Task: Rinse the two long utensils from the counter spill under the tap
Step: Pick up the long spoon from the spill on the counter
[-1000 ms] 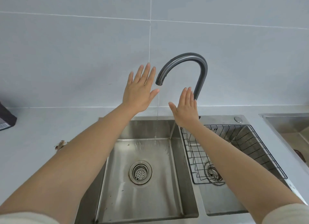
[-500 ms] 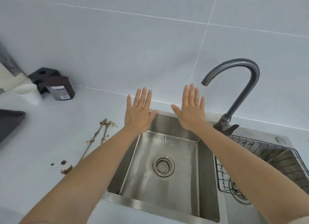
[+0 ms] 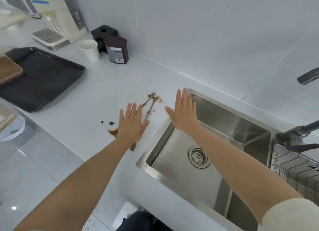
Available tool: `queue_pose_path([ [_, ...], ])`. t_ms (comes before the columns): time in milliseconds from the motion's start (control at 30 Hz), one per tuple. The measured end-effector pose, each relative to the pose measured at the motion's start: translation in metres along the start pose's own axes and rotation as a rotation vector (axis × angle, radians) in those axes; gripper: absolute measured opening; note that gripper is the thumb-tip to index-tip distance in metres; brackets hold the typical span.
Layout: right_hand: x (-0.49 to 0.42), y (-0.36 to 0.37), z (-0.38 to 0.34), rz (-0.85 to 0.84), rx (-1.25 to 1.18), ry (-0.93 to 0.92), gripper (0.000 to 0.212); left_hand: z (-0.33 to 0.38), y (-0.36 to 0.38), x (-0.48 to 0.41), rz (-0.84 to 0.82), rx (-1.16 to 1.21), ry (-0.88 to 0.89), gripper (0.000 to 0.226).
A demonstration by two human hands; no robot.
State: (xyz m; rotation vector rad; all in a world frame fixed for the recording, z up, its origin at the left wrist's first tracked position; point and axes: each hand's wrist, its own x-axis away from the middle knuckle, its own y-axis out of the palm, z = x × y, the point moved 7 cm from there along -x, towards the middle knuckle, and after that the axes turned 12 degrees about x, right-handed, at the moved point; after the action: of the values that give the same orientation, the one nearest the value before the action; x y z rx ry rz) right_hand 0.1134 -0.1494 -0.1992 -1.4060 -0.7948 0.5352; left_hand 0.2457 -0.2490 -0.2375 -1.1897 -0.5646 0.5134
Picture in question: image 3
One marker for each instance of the black baking tray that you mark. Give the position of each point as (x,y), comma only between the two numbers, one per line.
(42,78)

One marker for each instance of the dirty metal spoon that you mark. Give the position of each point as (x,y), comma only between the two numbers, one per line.
(149,105)

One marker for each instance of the black box holder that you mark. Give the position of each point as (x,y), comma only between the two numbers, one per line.
(102,36)

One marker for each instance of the dark blue trousers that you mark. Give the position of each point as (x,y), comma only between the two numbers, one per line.
(139,222)

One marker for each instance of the person's right little finger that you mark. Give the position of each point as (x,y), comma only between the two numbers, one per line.
(195,108)

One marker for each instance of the person's left thumb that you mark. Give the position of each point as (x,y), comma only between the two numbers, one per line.
(145,125)

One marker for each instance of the stainless steel sink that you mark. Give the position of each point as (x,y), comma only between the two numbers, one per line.
(224,138)

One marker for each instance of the dark grey faucet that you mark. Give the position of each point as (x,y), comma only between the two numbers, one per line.
(296,136)

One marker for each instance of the person's left little finger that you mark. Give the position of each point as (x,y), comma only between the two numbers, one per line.
(122,115)

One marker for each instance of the trash bin with white bag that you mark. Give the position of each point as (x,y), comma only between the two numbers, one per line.
(12,130)

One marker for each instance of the dark brown container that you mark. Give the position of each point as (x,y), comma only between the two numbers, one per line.
(116,50)

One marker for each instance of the person's right forearm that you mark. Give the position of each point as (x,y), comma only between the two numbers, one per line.
(236,168)

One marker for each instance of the brown wooden cutting board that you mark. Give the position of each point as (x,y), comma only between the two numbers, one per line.
(8,70)

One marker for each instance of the person's right thumb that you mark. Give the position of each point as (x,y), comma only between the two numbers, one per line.
(169,113)

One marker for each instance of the person's left forearm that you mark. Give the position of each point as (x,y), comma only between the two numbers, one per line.
(82,181)

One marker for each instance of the round metal drain strainer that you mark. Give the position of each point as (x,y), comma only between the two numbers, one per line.
(198,158)

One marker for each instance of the brown cardboard box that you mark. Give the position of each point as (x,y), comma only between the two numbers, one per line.
(5,117)

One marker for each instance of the brown sauce spill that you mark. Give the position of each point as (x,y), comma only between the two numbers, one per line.
(152,96)

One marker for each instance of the person's left middle finger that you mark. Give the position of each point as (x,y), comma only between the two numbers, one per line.
(134,110)

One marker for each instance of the white paper cup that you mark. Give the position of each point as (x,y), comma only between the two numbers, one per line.
(89,50)

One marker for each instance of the white sleeve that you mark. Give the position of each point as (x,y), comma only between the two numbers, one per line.
(294,214)

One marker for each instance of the person's right hand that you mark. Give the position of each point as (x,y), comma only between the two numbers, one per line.
(184,116)

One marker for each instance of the cream water dispenser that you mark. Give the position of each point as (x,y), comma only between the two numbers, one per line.
(53,16)

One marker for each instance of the person's left hand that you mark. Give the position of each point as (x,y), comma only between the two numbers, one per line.
(130,127)

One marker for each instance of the person's right middle finger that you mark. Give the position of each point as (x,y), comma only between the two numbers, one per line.
(185,97)

